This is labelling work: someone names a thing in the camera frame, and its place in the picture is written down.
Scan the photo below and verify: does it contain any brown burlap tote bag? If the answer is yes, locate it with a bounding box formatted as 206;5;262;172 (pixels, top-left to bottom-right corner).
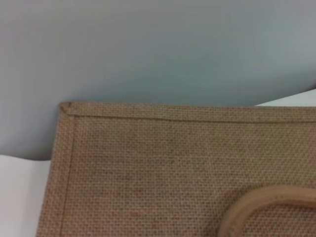
36;101;316;237

